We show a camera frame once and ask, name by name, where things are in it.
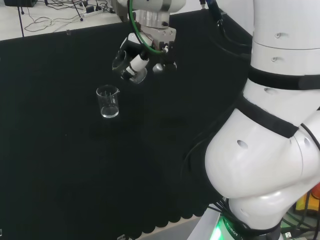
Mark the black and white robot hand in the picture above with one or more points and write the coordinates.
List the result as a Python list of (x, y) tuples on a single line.
[(160, 35)]

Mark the small clear glass beaker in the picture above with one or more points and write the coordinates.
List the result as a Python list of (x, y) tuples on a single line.
[(139, 78)]

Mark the large clear glass beaker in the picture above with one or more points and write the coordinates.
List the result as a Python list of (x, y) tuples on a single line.
[(108, 110)]

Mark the white power strip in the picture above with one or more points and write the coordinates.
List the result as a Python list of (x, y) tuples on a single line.
[(100, 12)]

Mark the black tripod leg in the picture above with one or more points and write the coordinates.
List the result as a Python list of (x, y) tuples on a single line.
[(78, 10)]

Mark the black tripod pole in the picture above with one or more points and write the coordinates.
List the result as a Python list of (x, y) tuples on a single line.
[(21, 20)]

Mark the black box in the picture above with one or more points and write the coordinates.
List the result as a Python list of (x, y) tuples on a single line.
[(20, 2)]

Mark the black bench cloth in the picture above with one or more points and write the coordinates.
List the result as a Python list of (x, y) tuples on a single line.
[(62, 150)]

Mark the yellow stop button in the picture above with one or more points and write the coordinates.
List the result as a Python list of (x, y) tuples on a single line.
[(303, 202)]

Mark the white plug connector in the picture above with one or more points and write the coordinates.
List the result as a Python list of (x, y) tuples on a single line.
[(288, 234)]

